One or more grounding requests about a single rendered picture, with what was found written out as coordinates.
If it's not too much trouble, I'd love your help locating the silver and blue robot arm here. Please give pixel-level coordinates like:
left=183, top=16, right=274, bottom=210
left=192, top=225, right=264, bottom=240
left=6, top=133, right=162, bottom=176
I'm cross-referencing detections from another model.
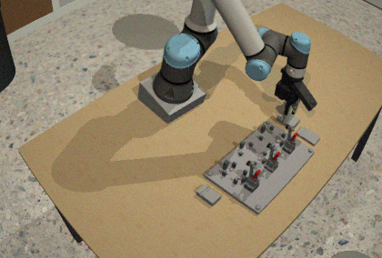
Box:
left=153, top=0, right=317, bottom=111

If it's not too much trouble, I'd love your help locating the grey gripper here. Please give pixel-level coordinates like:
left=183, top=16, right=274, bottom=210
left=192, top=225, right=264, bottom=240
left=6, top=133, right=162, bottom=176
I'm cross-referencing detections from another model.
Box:
left=275, top=66, right=304, bottom=125

